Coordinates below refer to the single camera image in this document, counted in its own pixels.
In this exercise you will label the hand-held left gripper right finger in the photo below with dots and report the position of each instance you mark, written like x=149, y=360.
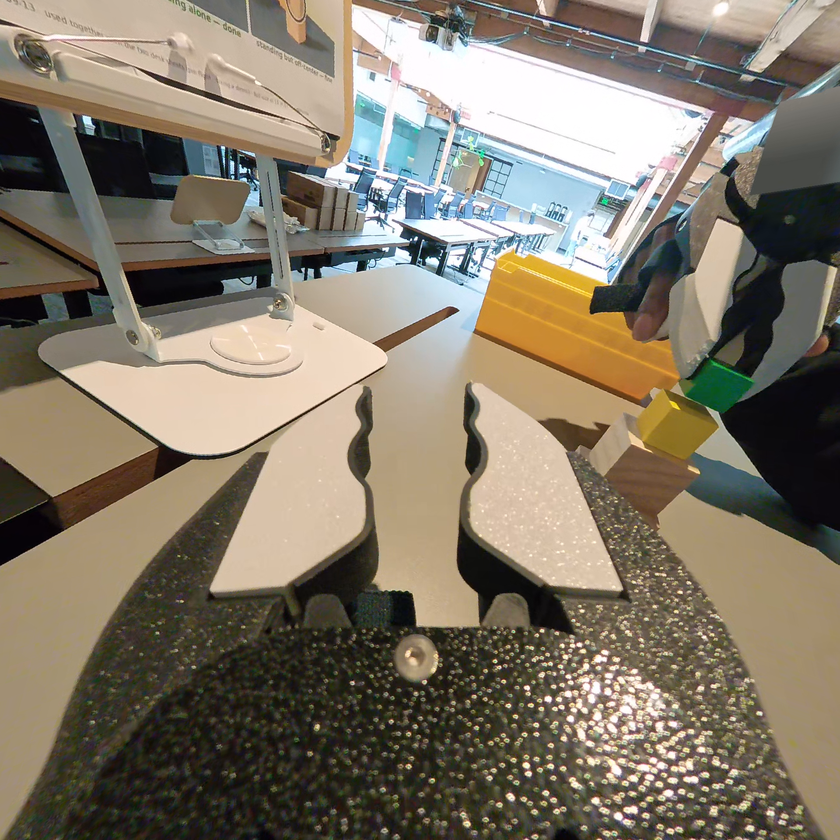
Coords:
x=538, y=518

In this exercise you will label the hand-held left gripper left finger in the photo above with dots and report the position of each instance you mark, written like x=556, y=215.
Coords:
x=295, y=512

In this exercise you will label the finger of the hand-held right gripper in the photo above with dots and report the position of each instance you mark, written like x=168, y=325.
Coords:
x=705, y=295
x=804, y=308

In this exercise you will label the green wooden cube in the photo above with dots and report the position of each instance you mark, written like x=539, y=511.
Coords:
x=718, y=387

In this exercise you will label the large natural wooden cube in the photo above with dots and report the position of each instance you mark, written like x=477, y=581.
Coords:
x=649, y=485

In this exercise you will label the yellow wooden cube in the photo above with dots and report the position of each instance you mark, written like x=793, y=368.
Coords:
x=676, y=423

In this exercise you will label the person's right forearm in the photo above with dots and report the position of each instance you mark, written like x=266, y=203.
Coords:
x=794, y=446

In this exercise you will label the person's right hand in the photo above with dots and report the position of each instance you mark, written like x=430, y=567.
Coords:
x=656, y=315

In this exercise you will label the yellow plastic bin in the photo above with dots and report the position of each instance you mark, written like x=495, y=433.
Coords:
x=558, y=321

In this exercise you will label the white document stand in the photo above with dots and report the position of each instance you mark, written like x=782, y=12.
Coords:
x=197, y=394

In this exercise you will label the row of long tables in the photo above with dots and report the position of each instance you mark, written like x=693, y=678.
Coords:
x=459, y=229

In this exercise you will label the black desk pad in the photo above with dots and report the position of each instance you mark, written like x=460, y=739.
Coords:
x=19, y=492

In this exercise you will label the crumpled white plastic bag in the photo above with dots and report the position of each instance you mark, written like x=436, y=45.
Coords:
x=269, y=220

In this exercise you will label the stack of cardboard boxes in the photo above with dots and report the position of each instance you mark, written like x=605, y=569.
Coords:
x=325, y=203

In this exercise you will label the small wooden board stand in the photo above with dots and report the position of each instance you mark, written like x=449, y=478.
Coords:
x=210, y=200

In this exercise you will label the grey desk with wooden edge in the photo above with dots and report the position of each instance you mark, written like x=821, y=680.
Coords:
x=118, y=229

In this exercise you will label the printed instruction sheet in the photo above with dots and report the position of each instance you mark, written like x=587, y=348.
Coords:
x=118, y=39

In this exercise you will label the silver ventilation duct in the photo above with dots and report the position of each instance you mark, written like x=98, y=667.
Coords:
x=748, y=134

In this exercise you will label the ceiling-mounted camera device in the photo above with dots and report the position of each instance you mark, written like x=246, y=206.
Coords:
x=441, y=33

